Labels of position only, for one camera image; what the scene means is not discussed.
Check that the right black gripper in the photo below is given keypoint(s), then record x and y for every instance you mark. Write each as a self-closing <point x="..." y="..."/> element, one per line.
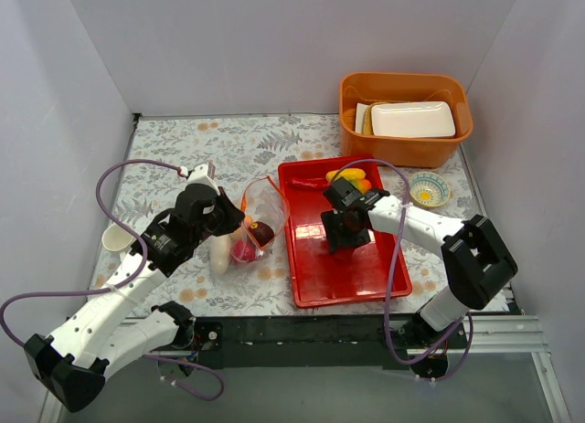
<point x="344" y="238"/>

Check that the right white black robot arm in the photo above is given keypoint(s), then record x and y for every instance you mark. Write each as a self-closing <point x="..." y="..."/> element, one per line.
<point x="477" y="262"/>

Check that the yellow corn toy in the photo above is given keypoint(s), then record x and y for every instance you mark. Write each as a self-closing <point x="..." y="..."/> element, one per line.
<point x="349" y="174"/>

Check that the small patterned bowl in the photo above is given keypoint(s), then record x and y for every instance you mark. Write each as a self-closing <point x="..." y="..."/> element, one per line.
<point x="429" y="189"/>

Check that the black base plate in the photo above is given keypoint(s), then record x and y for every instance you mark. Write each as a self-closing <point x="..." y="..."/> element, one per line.
<point x="288" y="341"/>

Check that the red plastic tray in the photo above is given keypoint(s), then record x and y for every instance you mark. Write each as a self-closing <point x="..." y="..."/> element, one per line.
<point x="320" y="278"/>

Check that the yellow plates in bin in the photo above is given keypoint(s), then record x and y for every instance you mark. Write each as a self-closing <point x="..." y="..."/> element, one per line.
<point x="364" y="121"/>

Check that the white rectangular plate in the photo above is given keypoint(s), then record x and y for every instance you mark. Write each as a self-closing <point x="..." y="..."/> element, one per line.
<point x="425" y="119"/>

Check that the clear zip top bag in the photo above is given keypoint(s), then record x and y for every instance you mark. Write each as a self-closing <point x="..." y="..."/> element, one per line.
<point x="264" y="201"/>

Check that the red apple toy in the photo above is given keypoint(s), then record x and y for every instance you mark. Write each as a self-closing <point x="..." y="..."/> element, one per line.
<point x="243" y="251"/>

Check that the red chili pepper toy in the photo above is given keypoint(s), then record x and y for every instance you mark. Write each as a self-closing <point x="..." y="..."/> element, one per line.
<point x="308" y="183"/>

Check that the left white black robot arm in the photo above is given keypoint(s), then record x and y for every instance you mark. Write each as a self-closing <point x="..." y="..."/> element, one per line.
<point x="74" y="361"/>

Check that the green orange mango toy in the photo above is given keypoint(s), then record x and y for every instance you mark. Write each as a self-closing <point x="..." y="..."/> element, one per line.
<point x="361" y="184"/>

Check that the orange plastic bin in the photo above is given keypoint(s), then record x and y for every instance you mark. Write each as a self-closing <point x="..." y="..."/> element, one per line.
<point x="372" y="87"/>

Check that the aluminium frame rail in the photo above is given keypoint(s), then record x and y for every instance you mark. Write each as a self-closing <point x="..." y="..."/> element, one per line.
<point x="503" y="336"/>

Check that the white cup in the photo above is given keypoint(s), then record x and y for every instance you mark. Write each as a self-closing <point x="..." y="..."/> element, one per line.
<point x="116" y="240"/>

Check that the dark purple fruit toy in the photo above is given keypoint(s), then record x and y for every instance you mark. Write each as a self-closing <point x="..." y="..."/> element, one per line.
<point x="261" y="232"/>

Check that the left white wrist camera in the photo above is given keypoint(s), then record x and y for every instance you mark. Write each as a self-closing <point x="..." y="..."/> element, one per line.
<point x="201" y="174"/>

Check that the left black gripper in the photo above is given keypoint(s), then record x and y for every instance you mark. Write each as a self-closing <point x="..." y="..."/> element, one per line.
<point x="226" y="211"/>

